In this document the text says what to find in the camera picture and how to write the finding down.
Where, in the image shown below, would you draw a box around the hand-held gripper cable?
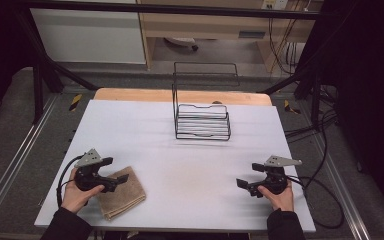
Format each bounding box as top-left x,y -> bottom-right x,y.
286,174 -> 345,230
56,154 -> 85,208

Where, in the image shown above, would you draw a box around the black floor cables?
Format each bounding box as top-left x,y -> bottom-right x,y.
284,84 -> 341,143

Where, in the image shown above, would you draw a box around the white table cover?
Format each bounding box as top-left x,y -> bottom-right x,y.
34,99 -> 317,234

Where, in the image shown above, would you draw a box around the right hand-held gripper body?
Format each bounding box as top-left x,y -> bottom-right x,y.
245,155 -> 303,198

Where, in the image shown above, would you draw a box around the white power strip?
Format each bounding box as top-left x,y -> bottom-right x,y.
261,0 -> 290,11

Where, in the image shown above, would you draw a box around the black wire rack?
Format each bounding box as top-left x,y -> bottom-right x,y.
171,61 -> 241,142

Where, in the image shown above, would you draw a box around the right hand-held gripper cable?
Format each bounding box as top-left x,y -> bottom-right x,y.
286,174 -> 345,230

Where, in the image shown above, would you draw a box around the person's left hand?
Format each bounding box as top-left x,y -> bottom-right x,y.
61,167 -> 106,215

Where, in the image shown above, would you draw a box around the aluminium rail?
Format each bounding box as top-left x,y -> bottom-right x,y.
309,131 -> 372,240
0,94 -> 60,228

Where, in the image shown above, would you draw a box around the black metal frame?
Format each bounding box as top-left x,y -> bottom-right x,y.
12,0 -> 359,129

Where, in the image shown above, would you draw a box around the office chair base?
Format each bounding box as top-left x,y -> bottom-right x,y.
163,36 -> 200,52

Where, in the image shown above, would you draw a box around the brown towel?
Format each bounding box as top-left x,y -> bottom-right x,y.
96,165 -> 147,221

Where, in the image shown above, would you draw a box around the white cabinet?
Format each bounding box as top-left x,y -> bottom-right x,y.
29,0 -> 147,65

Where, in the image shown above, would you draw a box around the left hand-held gripper cable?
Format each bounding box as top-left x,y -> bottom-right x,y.
56,154 -> 85,208

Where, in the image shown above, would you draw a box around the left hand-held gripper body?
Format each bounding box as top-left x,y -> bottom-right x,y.
74,148 -> 118,194

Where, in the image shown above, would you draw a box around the person's right hand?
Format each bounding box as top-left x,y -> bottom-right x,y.
257,181 -> 295,213

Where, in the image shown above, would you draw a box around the hanging black cables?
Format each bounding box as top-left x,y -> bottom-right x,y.
267,16 -> 302,76

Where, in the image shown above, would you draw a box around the yellow black striped tape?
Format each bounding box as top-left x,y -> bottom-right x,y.
68,93 -> 83,113
283,99 -> 302,115

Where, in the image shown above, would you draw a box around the light wooden desk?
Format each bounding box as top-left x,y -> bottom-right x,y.
136,0 -> 325,73

